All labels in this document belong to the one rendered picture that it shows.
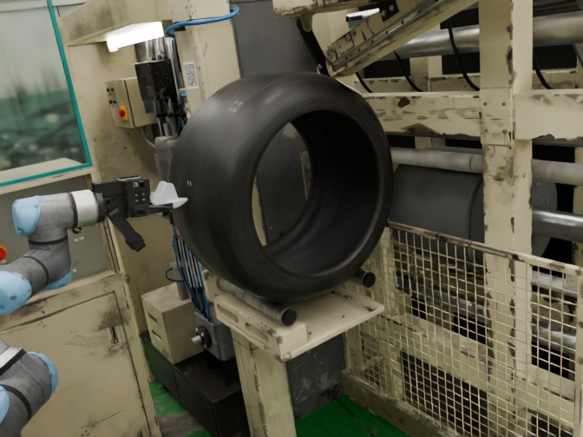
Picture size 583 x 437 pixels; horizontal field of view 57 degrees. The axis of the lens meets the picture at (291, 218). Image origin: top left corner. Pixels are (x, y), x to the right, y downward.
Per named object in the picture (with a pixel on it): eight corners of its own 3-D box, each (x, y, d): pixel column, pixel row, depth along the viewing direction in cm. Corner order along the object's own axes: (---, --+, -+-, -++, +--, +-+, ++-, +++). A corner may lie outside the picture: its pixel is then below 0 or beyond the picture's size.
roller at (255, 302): (219, 290, 163) (216, 277, 162) (232, 285, 166) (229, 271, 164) (284, 329, 135) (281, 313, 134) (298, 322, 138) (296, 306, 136)
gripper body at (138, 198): (153, 178, 117) (96, 185, 110) (156, 217, 119) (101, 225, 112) (140, 174, 123) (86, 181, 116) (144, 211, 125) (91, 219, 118)
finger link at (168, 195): (191, 180, 123) (152, 185, 118) (193, 205, 124) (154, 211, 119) (185, 179, 125) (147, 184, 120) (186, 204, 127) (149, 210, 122)
